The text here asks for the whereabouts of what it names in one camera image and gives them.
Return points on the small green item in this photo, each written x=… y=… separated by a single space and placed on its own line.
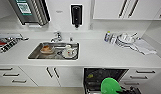
x=110 y=86

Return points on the stainless steel dishwasher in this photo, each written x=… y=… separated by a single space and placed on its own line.
x=96 y=83

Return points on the blue dish soap bottle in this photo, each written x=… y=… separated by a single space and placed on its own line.
x=107 y=36

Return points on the white double-door base cabinet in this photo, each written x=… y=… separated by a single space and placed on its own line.
x=66 y=76

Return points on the white dirty plate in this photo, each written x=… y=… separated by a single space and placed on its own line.
x=69 y=54

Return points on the white cup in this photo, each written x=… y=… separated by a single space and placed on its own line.
x=68 y=47

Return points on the small chrome sink knob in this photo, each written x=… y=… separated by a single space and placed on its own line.
x=71 y=39

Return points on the chrome sink faucet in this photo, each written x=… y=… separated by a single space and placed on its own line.
x=56 y=37

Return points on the plastic container with food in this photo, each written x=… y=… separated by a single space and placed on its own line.
x=47 y=49

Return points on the stainless steel sink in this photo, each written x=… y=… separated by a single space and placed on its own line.
x=34 y=56

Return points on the grey paper towel dispenser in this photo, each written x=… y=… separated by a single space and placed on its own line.
x=29 y=11

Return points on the dish drying rack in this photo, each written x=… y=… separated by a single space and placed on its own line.
x=7 y=42

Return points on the white wall outlet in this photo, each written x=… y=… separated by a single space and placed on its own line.
x=90 y=26

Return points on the white wall cabinet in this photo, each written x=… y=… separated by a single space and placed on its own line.
x=129 y=8

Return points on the black wall soap dispenser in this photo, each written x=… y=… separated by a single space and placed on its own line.
x=76 y=16

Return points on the small wall label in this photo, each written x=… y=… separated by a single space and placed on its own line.
x=59 y=12

